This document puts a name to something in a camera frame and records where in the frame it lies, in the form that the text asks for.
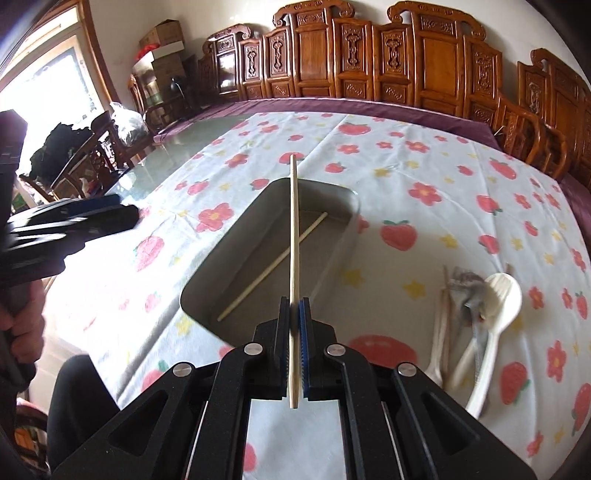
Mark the stainless steel fork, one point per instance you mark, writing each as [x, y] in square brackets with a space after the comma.
[467, 291]

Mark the small white plastic spoon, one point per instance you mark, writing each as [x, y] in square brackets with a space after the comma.
[434, 369]

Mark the carved wooden armchair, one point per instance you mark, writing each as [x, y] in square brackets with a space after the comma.
[560, 97]

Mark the person's left hand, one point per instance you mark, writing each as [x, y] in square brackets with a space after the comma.
[27, 327]

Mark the dark wooden dining chair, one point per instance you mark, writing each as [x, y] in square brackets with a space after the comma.
[80, 163]

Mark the dark wooden cabinet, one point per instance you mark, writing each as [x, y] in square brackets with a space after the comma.
[162, 91]

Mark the large white plastic spoon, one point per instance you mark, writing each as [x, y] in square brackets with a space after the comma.
[503, 302]

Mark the carved wooden sofa bench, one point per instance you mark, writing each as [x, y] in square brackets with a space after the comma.
[426, 56]

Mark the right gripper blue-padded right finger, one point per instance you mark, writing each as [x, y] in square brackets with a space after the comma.
[396, 422]

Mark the rectangular metal tin box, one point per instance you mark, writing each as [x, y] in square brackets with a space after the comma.
[261, 234]

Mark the white plastic fork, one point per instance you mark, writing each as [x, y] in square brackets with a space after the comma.
[471, 350]

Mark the brown cardboard box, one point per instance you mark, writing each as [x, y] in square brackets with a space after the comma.
[166, 32]

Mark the purple armchair cushion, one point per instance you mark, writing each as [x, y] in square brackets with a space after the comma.
[579, 199]

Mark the light bamboo chopstick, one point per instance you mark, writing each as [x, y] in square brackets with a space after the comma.
[294, 374]
[276, 262]

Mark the wooden window door frame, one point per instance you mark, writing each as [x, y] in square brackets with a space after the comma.
[62, 52]

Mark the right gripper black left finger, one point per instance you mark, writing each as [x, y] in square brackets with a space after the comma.
[191, 423]

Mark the strawberry flower print tablecloth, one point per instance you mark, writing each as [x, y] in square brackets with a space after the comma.
[431, 201]

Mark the white cardboard box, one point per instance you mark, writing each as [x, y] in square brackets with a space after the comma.
[159, 53]

